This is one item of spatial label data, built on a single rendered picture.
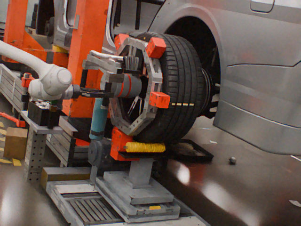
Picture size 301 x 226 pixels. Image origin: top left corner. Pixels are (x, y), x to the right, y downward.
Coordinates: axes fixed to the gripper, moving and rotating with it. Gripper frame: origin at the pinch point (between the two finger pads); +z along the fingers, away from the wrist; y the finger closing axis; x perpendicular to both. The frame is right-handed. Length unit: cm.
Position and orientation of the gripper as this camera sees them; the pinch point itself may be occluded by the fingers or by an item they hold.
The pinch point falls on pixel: (106, 93)
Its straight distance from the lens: 244.8
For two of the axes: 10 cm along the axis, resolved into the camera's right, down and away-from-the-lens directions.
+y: 4.8, 2.8, -8.3
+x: 1.8, -9.6, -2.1
